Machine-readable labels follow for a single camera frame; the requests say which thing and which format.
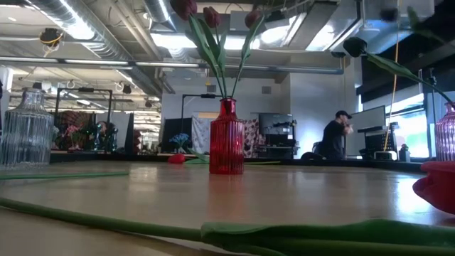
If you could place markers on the bright red artificial tulip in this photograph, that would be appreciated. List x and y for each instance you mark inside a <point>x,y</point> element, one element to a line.
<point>176,158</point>
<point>439,188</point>

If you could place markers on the green tulip stem foreground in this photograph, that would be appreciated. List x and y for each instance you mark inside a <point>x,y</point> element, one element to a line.
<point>320,234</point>

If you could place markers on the green stem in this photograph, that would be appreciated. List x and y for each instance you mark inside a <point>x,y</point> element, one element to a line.
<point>71,175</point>

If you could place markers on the clear ribbed glass vase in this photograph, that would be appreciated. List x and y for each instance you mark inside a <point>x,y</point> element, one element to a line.
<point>26,135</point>

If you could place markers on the red ribbed glass vase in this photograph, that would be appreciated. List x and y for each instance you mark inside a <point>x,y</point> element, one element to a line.
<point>227,149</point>

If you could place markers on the blue artificial flowers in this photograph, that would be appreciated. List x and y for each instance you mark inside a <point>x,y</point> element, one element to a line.
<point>180,138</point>

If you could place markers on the pink ribbed glass vase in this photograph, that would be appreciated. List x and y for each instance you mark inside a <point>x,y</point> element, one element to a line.
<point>447,135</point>

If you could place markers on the pink patterned cloth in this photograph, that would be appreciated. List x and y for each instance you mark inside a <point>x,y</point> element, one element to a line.
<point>251,138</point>

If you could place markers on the black monitor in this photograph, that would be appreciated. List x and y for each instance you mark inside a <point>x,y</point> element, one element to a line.
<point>275,122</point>

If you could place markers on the black upright panel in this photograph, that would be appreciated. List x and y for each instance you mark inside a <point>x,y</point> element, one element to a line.
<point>170,135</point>

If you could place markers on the grey ceiling pipe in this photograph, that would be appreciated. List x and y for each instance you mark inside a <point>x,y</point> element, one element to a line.
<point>167,64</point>

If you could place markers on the dark office chair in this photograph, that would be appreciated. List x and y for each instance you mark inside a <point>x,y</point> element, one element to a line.
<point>311,156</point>

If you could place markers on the ceiling light panel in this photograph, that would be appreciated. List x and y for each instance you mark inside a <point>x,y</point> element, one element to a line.
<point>170,42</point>

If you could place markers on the person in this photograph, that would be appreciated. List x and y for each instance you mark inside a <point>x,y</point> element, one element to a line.
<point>334,138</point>

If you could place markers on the white board screen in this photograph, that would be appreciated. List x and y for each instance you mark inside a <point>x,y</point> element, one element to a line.
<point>369,121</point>

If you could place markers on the black desktop equipment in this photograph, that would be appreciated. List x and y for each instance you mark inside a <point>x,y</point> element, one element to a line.
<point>377,142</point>

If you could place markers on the brown patterned backdrop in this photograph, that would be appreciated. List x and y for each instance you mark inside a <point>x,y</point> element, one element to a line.
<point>76,119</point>

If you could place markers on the white box device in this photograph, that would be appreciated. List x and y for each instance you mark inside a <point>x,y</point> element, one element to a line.
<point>385,155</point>

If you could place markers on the small grey bottle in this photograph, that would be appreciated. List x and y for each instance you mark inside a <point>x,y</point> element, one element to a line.
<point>404,154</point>

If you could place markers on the black yellow ceiling device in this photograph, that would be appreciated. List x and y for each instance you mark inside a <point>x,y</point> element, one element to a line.
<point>50,36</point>

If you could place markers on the black station frame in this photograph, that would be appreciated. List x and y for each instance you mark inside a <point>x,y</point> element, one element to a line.
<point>208,95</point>
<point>85,90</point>

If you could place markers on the silver spiral ceiling duct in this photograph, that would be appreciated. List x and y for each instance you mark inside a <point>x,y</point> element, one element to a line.
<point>71,14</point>

